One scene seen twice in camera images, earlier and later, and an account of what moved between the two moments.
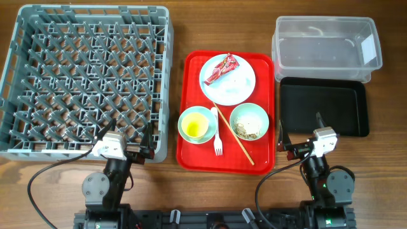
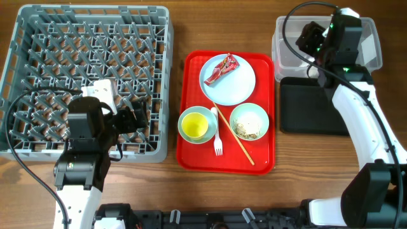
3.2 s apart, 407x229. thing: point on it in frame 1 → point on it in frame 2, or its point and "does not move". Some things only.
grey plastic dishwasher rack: [72, 69] does not move
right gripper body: [299, 151] → [312, 39]
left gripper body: [138, 158] → [124, 122]
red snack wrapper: [228, 64] does not move
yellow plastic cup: [194, 124] does not move
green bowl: [249, 121] does not move
